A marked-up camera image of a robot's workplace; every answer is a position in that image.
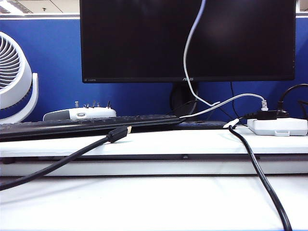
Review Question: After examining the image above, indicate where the white desk riser shelf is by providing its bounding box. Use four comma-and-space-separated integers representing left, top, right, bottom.
0, 125, 308, 178

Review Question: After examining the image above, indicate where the white ethernet cable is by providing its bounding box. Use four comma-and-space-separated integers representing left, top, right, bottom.
180, 93, 269, 119

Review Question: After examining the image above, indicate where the white desk fan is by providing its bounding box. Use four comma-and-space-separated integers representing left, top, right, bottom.
0, 32, 39, 125

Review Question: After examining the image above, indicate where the white Type-C charging cable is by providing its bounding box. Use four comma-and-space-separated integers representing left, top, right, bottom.
183, 0, 221, 107

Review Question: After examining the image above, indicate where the black ASUS monitor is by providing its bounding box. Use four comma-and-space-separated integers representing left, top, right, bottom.
79, 0, 296, 84

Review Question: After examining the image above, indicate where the white grey handheld device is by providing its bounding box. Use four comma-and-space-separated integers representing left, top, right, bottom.
42, 101, 117, 122

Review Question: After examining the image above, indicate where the dark blue mouse pad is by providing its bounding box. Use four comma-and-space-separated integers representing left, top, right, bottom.
179, 121, 228, 130

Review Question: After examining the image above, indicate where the black keyboard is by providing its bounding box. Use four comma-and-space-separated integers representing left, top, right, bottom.
0, 115, 186, 142

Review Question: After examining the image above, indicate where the black HDMI cable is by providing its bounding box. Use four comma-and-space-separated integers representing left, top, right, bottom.
0, 126, 132, 192

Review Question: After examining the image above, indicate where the thin black cable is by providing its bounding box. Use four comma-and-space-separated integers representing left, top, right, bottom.
230, 81, 239, 118

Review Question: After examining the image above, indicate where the black plug adapter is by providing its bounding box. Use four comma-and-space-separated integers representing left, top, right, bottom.
254, 110, 278, 120

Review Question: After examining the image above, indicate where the white power strip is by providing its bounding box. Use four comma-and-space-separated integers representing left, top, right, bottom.
247, 117, 308, 137

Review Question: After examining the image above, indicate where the blue office partition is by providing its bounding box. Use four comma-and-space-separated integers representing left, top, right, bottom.
0, 13, 308, 123

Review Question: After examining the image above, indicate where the thick black power cable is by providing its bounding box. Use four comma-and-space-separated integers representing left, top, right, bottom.
222, 113, 293, 231

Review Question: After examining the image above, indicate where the black monitor stand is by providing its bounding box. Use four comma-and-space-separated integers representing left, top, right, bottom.
169, 82, 200, 117

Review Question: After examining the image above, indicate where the black looped cable with plug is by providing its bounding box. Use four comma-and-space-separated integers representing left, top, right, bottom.
276, 83, 308, 118

